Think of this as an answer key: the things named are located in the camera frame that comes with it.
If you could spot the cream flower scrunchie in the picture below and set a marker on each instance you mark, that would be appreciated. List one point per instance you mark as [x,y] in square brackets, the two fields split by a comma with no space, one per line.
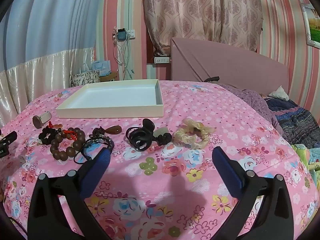
[180,135]

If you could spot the light blue gift bag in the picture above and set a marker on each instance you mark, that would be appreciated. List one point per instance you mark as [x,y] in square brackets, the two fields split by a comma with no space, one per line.
[102,67]

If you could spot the shallow white tray box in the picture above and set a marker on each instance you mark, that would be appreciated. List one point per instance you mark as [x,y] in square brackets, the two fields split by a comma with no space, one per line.
[112,97]

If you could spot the beige patterned curtain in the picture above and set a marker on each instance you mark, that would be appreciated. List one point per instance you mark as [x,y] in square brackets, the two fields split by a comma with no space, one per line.
[200,12]

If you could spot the framed wall picture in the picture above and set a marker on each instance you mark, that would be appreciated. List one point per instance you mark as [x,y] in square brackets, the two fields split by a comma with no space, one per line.
[313,27]

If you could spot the wall socket with chargers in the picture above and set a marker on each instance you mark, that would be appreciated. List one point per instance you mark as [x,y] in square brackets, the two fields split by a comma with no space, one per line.
[121,33]

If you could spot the white power strip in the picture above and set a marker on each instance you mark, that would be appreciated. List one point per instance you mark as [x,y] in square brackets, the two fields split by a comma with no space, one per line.
[162,60]

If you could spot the green printed cloth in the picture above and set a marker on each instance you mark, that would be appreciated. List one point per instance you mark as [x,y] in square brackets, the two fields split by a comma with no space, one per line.
[307,160]

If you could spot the dark patterned quilt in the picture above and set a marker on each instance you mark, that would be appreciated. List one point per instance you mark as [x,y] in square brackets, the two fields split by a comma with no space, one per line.
[295,122]

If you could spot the white pillow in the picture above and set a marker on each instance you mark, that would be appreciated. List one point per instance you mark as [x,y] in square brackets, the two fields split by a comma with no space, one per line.
[278,93]

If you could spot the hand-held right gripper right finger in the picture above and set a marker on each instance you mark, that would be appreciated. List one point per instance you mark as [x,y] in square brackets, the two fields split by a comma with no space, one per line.
[228,171]

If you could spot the brown cardboard box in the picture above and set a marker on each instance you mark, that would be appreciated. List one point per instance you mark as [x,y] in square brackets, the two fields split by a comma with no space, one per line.
[110,77]

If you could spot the cream satin curtain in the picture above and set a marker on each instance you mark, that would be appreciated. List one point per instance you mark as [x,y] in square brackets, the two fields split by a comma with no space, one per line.
[25,80]

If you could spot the black and white patterned bag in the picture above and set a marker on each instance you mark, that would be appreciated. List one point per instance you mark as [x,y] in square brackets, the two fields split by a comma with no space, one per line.
[85,78]

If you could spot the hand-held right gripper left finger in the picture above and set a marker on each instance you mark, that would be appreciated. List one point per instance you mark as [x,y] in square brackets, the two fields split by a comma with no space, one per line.
[96,172]

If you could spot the purple dotted blanket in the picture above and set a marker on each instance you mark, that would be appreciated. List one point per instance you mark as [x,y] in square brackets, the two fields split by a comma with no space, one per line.
[257,102]

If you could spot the black scrunchie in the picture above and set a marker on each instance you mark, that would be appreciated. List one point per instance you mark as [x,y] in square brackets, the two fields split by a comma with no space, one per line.
[45,136]

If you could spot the light blue curtain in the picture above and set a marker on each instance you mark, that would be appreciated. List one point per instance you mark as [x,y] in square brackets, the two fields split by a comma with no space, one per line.
[50,17]

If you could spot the pink padded headboard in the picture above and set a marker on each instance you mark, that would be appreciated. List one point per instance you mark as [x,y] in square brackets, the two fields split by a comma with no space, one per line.
[225,62]

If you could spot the amber teardrop pendant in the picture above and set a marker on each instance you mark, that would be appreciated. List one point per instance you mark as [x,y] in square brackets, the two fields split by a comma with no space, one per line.
[115,130]

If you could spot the pink floral bedsheet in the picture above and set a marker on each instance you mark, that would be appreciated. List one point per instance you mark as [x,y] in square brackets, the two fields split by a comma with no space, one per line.
[175,175]

